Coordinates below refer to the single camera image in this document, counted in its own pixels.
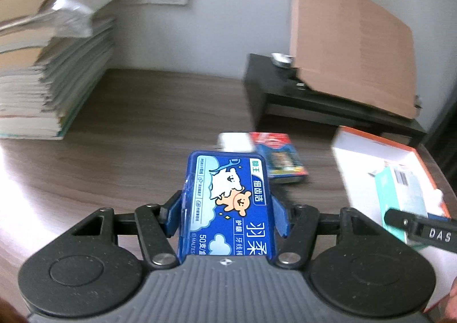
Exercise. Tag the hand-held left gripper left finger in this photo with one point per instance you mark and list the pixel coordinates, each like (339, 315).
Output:
(175, 212)

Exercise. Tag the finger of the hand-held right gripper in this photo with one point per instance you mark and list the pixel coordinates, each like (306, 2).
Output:
(421, 230)

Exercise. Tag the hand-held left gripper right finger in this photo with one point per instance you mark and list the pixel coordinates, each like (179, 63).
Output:
(280, 216)

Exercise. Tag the blue dental floss box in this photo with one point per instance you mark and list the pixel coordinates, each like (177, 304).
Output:
(228, 201)

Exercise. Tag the red and blue card box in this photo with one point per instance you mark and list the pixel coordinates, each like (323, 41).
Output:
(280, 158)

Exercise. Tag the white charger plug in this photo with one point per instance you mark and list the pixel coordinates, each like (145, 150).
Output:
(234, 141)

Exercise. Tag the white orange storage box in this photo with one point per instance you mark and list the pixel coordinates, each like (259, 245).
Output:
(360, 166)

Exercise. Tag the teal carton box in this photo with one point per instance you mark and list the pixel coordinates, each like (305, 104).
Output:
(396, 191)

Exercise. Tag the black monitor riser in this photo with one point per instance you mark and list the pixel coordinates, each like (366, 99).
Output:
(264, 83)

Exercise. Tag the round metal cap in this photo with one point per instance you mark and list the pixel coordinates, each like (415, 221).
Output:
(282, 60)

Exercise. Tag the stack of books and papers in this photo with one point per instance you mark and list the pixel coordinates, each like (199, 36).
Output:
(43, 94)

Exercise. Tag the brown cardboard sheet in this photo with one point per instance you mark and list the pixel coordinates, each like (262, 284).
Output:
(350, 41)

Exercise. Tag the crumpled grey plastic bag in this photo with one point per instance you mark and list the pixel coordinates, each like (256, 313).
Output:
(71, 12)

